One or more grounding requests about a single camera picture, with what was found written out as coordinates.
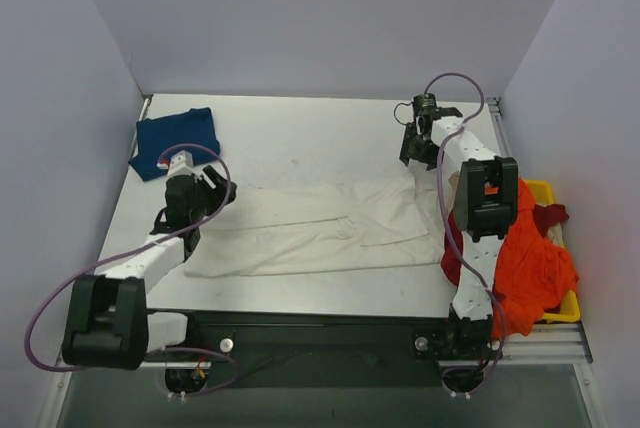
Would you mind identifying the cream white t shirt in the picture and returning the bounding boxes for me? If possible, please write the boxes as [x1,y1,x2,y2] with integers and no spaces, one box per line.
[184,171,444,279]

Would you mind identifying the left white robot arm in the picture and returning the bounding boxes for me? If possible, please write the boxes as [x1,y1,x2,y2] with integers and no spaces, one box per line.
[62,166,237,370]

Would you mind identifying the orange t shirt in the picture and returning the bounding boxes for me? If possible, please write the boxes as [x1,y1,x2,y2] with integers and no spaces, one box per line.
[492,180,579,339]

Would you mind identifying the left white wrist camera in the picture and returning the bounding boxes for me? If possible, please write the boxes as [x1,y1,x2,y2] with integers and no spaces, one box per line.
[157,150,194,178]

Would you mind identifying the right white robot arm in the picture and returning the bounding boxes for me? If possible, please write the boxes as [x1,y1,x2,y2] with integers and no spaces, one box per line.
[399,93,519,322]

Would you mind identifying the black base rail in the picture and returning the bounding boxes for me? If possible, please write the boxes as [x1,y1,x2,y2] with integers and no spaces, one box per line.
[145,311,496,393]

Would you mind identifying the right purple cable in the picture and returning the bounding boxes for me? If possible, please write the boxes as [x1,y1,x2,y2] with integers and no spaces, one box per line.
[423,72,506,394]

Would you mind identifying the beige t shirt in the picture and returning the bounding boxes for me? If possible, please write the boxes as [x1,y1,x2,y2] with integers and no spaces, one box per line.
[545,224,565,248]

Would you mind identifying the dark red t shirt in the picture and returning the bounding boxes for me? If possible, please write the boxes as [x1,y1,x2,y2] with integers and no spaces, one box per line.
[441,204,569,287]

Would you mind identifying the yellow plastic bin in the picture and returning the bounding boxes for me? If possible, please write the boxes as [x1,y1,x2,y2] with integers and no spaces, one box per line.
[524,179,581,323]

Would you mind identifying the folded blue t shirt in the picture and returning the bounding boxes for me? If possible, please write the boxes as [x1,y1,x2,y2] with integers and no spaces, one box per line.
[129,107,221,182]

